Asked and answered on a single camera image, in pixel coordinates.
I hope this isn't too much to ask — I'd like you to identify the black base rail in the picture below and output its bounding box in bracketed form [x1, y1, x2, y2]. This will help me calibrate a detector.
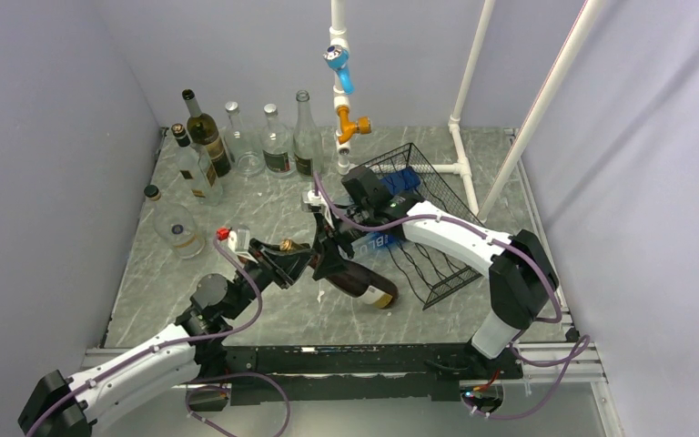
[191, 342, 523, 406]

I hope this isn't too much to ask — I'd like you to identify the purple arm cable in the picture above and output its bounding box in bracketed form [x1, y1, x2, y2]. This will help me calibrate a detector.
[24, 231, 293, 437]
[311, 171, 592, 422]

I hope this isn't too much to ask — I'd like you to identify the brown gold-capped wine bottle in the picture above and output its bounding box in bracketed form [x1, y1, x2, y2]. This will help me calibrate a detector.
[278, 239, 399, 310]

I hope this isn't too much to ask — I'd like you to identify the orange pipe valve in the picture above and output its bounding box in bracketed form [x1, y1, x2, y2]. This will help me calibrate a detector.
[336, 105, 372, 145]

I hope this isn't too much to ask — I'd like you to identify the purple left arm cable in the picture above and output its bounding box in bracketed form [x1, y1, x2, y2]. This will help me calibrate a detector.
[24, 231, 293, 437]

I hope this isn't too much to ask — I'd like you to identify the black wire wine rack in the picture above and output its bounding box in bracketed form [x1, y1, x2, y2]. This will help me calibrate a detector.
[362, 143, 491, 310]

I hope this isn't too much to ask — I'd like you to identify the round clear flask bottle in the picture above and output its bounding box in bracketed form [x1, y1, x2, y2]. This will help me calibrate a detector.
[144, 185, 205, 259]

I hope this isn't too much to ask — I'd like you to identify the dark green wine bottle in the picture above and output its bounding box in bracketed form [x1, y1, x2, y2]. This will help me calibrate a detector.
[182, 89, 231, 177]

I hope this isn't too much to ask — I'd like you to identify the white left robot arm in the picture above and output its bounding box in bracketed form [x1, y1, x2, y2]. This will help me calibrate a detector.
[17, 232, 314, 436]

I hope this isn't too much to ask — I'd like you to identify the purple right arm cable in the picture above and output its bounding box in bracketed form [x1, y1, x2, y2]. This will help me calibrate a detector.
[311, 171, 592, 422]

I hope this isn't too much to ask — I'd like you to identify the tall clear open-neck bottle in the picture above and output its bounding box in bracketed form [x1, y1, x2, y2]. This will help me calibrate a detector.
[293, 90, 324, 179]

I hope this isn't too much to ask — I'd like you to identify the clear bottle dark label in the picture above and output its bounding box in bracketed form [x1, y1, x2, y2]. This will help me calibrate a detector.
[225, 101, 264, 178]

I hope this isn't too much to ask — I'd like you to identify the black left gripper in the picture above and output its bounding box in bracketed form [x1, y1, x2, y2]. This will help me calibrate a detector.
[224, 238, 316, 320]

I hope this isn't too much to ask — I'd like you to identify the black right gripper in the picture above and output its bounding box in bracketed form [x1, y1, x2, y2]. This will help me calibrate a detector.
[312, 203, 374, 280]

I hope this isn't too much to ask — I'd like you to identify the white diagonal pole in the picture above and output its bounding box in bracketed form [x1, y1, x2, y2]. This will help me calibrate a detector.
[478, 0, 606, 221]

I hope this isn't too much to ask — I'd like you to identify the clear blue bottle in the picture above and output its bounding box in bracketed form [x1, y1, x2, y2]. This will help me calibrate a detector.
[380, 167, 421, 196]
[350, 232, 407, 260]

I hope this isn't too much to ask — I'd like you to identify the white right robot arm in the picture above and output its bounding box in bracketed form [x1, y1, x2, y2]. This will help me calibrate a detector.
[302, 166, 562, 378]

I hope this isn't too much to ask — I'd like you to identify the clear black-capped bottle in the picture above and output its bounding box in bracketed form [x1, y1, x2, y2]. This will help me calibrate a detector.
[171, 123, 223, 207]

